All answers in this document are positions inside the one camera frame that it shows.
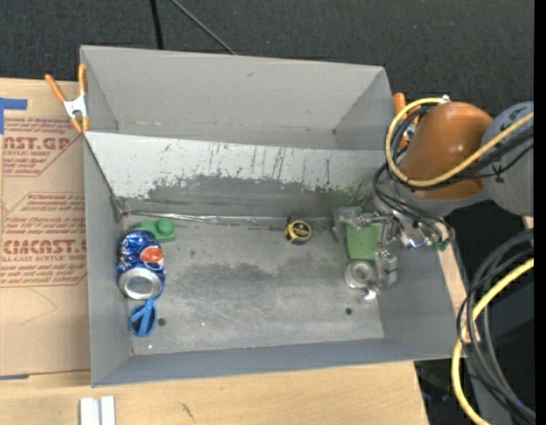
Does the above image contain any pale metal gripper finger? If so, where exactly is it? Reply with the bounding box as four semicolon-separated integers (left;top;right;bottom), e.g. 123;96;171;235
358;250;399;305
331;206;377;242

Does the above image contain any green flat block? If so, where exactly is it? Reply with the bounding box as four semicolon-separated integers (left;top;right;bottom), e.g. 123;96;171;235
344;222;382;263

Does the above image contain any yellow and black tape measure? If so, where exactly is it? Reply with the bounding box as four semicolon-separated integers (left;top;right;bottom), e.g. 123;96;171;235
283;219;313;246

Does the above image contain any grey metal bin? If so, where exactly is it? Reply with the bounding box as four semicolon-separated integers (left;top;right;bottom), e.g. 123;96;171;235
79;45;460;389

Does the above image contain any green toy block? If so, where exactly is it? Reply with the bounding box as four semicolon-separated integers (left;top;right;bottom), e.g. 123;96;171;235
131;217;178;244

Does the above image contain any blue soda can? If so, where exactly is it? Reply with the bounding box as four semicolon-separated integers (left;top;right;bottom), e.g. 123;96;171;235
116;228;168;301

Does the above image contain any brown cardboard board red print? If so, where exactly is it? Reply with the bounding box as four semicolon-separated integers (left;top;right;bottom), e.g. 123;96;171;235
0;76;93;378

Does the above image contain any silver metal ring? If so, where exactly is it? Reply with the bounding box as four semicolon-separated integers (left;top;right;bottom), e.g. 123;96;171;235
343;259;380;291

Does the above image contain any blue plastic ring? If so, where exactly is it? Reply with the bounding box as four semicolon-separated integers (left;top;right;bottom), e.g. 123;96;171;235
127;296;160;338

